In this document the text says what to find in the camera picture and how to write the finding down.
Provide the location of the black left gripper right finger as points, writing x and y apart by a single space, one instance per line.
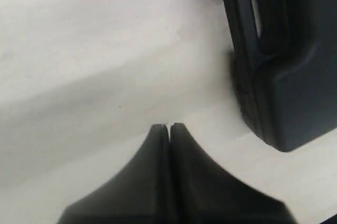
206 193

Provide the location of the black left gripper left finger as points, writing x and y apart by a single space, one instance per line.
137 194

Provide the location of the black plastic tool case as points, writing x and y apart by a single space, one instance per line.
284 68

